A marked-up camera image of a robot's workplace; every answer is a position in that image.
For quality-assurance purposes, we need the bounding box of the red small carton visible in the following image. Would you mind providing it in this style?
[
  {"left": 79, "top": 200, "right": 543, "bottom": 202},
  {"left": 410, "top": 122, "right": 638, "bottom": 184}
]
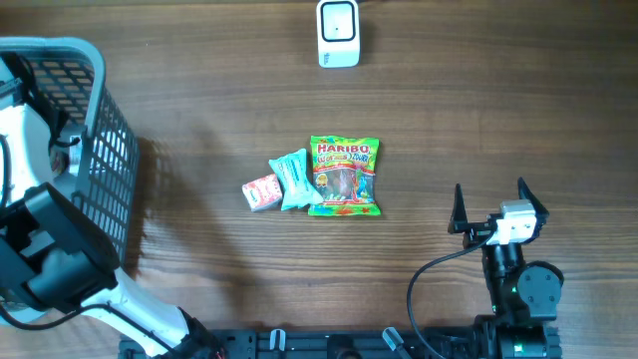
[{"left": 241, "top": 174, "right": 283, "bottom": 211}]

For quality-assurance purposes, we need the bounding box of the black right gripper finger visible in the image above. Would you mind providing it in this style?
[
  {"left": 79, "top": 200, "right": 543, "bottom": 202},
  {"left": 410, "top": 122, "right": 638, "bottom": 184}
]
[
  {"left": 448, "top": 183, "right": 470, "bottom": 234},
  {"left": 517, "top": 178, "right": 549, "bottom": 222}
]

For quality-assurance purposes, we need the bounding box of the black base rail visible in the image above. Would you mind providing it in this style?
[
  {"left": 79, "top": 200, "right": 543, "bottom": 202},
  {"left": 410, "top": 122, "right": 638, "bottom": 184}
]
[{"left": 118, "top": 327, "right": 563, "bottom": 359}]

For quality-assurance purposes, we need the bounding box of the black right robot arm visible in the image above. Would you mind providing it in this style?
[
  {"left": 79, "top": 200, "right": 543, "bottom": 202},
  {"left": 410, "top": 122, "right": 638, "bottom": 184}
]
[{"left": 448, "top": 179, "right": 564, "bottom": 359}]

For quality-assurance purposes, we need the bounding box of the Haribo gummy bag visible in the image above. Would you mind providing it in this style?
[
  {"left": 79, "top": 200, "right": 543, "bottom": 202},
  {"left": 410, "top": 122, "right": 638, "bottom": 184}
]
[{"left": 308, "top": 136, "right": 381, "bottom": 216}]

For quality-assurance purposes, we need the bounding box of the teal snack packet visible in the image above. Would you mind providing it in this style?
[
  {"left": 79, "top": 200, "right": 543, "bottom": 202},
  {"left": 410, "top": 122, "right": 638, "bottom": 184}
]
[{"left": 268, "top": 149, "right": 323, "bottom": 210}]

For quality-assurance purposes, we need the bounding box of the white barcode scanner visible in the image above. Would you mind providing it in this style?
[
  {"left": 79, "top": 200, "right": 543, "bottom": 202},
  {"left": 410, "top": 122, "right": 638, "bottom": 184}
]
[{"left": 316, "top": 0, "right": 361, "bottom": 69}]

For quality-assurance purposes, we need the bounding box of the grey plastic basket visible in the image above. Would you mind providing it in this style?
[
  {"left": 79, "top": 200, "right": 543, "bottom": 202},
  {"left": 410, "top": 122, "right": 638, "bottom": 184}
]
[{"left": 0, "top": 36, "right": 140, "bottom": 327}]

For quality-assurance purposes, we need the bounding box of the white tag on basket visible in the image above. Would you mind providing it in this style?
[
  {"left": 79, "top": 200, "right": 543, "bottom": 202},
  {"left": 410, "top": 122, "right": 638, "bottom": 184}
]
[{"left": 69, "top": 136, "right": 83, "bottom": 176}]

